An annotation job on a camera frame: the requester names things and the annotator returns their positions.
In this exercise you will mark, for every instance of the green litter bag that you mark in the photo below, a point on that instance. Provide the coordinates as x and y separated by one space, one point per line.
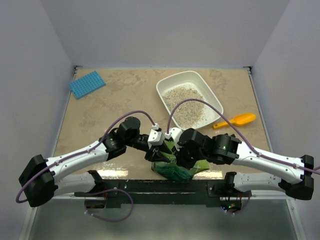
171 171

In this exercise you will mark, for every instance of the grey cat litter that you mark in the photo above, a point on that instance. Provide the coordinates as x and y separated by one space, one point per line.
188 114

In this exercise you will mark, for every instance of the blue studded plate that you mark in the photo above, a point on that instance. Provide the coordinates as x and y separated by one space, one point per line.
86 85

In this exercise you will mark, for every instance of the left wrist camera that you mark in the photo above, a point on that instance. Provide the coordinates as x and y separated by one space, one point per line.
155 138

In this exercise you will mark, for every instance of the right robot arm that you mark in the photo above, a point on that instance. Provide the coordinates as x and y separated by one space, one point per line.
291 175

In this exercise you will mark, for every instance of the yellow plastic scoop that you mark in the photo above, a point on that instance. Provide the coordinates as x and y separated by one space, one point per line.
238 121

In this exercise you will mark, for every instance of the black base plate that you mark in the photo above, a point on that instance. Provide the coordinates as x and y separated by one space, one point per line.
210 193

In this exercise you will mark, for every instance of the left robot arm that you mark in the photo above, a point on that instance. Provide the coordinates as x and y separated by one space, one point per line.
42 178

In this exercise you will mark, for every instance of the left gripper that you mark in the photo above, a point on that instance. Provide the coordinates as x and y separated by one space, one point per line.
156 156

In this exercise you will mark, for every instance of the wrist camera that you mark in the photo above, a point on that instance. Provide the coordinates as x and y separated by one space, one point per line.
155 138
174 135

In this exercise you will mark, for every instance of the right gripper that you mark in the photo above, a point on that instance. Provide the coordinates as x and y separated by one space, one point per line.
181 161

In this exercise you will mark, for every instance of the white litter box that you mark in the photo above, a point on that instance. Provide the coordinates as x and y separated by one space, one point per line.
213 108

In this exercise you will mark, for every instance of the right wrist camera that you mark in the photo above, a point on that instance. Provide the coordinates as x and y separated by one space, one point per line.
174 135

